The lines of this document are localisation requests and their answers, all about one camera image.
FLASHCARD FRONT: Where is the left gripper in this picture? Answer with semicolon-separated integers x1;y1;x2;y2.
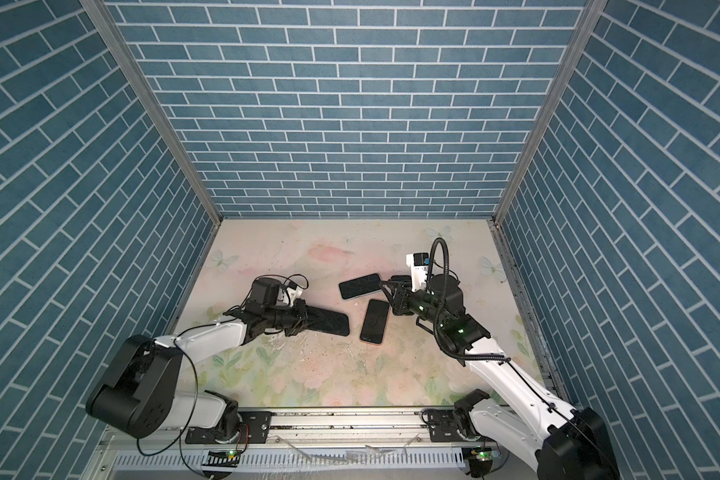
263;298;326;336

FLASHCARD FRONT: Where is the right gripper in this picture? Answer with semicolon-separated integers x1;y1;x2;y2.
381;278;448;331

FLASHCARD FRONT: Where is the black phone case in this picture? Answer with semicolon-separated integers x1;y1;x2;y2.
306;306;350;337
389;275;412;287

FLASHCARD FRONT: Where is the black phone purple edge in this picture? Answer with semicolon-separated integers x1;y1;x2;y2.
338;273;381;300

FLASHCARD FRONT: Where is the pink phone case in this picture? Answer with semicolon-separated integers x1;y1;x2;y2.
360;299;390;345

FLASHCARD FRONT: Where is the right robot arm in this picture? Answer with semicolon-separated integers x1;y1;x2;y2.
381;275;620;479

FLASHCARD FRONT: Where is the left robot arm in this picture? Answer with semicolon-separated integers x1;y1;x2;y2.
85;299;308;441

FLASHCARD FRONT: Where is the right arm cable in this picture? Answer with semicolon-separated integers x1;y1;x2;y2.
416;237;607;457

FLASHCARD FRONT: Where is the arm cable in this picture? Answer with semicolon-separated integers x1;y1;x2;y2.
416;237;607;457
134;273;310;475

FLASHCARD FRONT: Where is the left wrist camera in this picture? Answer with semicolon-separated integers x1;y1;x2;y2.
245;276;305;308

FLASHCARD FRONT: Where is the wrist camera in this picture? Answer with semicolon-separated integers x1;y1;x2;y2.
245;276;305;308
406;252;430;291

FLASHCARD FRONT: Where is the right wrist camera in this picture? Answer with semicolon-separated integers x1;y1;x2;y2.
406;252;430;291

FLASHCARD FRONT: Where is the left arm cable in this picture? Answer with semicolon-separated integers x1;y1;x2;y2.
134;273;310;475

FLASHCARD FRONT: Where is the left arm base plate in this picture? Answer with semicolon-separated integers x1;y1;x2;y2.
185;411;273;445

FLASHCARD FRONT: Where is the aluminium front rail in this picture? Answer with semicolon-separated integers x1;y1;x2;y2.
98;405;595;451

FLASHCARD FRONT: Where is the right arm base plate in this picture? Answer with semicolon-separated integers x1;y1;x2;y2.
419;408;500;445

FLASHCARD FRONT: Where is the white slotted cable duct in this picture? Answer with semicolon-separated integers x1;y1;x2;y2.
112;447;466;473

